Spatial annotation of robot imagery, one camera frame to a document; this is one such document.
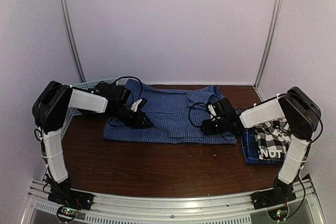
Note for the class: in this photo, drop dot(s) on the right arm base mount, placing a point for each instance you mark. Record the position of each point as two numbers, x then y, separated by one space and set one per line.
274 200

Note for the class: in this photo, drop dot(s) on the blue plaid folded shirt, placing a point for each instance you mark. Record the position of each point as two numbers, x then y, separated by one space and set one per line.
250 150

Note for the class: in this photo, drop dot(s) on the blue small-check shirt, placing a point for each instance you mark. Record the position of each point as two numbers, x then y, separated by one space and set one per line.
175 114

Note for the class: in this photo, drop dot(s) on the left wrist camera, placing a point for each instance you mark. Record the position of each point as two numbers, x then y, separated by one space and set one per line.
138 104

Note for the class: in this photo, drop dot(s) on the left aluminium frame post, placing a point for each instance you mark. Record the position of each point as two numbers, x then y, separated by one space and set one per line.
71 40

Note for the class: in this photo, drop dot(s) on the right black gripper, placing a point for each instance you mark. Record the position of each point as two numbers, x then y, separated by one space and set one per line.
208 129

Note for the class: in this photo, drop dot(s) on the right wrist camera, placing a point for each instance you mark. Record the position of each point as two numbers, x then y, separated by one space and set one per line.
211 110

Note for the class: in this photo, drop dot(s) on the black garment in basket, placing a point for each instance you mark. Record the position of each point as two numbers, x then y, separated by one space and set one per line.
104 88

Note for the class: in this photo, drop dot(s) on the right aluminium frame post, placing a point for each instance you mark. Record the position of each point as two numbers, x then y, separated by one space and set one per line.
276 10

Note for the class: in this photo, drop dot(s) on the aluminium frame post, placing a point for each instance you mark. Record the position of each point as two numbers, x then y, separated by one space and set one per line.
276 10
71 40

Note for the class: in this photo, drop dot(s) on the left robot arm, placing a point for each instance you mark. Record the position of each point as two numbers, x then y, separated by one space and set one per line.
50 111

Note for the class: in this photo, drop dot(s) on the front aluminium rail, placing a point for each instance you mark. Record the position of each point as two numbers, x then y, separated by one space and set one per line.
232 208

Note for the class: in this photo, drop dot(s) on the light blue plastic basket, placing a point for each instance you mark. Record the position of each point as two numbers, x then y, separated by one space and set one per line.
87 86

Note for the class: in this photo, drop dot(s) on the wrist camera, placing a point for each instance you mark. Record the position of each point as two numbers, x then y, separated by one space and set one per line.
211 110
138 104

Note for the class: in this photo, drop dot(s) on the black white plaid shirt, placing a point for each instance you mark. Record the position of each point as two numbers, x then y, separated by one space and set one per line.
273 139

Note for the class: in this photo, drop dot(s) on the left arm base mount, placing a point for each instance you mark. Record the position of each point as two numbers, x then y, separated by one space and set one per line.
70 201

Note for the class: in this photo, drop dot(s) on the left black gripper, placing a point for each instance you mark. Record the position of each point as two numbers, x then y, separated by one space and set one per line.
138 120

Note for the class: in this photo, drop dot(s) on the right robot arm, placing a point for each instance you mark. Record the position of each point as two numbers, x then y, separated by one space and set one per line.
300 112

